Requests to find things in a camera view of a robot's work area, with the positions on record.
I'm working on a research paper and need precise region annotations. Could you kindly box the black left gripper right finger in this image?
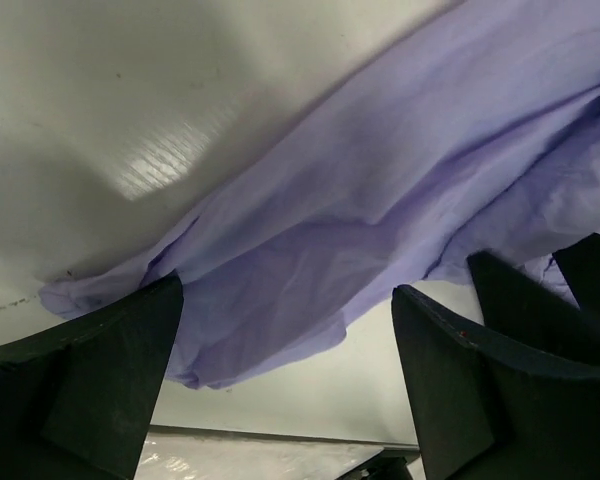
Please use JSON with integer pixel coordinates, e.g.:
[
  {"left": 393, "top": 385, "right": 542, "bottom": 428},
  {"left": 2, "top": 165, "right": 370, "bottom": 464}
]
[{"left": 391, "top": 285, "right": 600, "bottom": 479}]

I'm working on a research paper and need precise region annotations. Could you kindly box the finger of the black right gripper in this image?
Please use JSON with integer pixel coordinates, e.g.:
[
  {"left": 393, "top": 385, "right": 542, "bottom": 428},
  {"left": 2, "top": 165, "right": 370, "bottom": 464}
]
[
  {"left": 468, "top": 251, "right": 600, "bottom": 367},
  {"left": 553, "top": 233, "right": 600, "bottom": 315}
]

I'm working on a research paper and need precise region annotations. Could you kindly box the white taped front panel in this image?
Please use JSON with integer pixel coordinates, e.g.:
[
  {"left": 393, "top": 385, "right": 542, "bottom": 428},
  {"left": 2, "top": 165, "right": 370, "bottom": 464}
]
[{"left": 135, "top": 426, "right": 425, "bottom": 480}]

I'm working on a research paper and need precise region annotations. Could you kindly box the lavender zip jacket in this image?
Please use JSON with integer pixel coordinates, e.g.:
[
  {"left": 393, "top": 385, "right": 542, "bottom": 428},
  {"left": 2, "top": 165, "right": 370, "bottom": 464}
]
[{"left": 40, "top": 1, "right": 600, "bottom": 389}]

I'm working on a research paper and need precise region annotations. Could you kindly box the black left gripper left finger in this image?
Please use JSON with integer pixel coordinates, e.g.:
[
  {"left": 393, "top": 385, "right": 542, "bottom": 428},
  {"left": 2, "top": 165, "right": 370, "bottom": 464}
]
[{"left": 0, "top": 276, "right": 184, "bottom": 479}]

